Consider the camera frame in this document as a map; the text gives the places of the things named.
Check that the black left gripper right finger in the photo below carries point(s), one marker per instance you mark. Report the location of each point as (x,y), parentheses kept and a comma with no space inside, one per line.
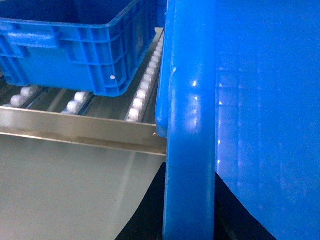
(232,221)

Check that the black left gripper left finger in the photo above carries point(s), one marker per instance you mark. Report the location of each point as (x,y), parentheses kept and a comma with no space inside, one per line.
(147,221)

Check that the large blue plastic crate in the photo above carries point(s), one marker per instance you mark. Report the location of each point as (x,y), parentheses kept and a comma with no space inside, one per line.
(239,96)

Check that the steel roller shelf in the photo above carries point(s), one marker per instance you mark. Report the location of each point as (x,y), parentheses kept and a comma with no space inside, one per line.
(81,118)

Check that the blue crate on roller shelf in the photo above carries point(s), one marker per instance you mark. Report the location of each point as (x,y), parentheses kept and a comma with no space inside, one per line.
(94,46)

